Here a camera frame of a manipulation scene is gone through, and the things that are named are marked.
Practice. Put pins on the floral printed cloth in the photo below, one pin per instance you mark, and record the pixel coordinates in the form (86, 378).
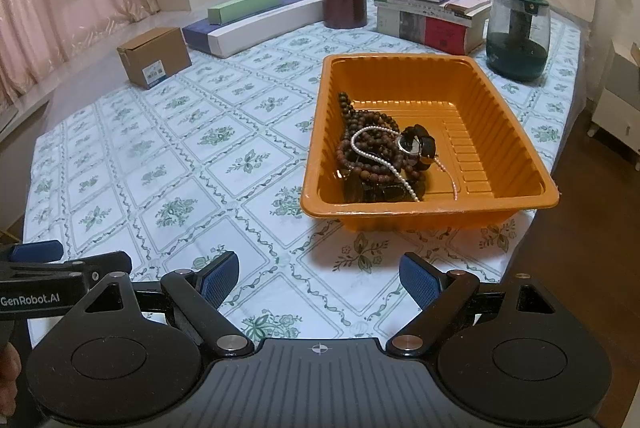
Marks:
(175, 167)

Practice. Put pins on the small tan box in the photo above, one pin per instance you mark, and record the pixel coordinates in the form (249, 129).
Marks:
(629, 55)

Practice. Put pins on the orange plastic tray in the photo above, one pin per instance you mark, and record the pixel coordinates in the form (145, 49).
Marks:
(480, 117)

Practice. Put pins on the white long box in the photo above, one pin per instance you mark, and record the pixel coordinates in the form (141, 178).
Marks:
(265, 25)

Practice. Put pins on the pale thin book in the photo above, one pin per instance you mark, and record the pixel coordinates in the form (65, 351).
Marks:
(470, 2)

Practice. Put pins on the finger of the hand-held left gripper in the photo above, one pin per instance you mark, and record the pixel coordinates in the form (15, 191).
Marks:
(37, 251)
(100, 265)

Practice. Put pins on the blue flat box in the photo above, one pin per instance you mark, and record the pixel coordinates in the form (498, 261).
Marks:
(200, 32)

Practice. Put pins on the person's left hand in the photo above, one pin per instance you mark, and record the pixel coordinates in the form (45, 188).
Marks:
(9, 365)

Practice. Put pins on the brown cardboard box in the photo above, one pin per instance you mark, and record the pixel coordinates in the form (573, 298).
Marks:
(155, 55)

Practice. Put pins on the plastic covered mattress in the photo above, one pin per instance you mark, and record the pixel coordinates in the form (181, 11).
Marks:
(90, 82)

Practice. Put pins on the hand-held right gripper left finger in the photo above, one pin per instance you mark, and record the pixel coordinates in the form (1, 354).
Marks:
(220, 279)

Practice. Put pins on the black band watch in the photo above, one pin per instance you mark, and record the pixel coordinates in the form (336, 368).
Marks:
(422, 147)

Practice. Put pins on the green long box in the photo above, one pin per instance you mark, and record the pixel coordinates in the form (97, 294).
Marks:
(245, 5)

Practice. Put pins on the white nightstand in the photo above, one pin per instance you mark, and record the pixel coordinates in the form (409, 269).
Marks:
(617, 117)

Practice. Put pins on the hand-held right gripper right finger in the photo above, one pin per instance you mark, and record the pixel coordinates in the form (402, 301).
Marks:
(420, 280)

